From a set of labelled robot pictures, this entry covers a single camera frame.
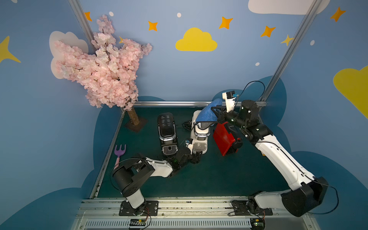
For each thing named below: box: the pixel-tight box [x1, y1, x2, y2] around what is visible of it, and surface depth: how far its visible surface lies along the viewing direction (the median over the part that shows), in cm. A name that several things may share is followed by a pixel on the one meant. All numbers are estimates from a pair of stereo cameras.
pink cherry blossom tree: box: [54, 14, 153, 126], surface depth 67 cm
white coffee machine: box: [191, 109, 211, 155], surface depth 86 cm
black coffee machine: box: [157, 112, 179, 156], surface depth 83 cm
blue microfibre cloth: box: [195, 98, 223, 122], surface depth 73 cm
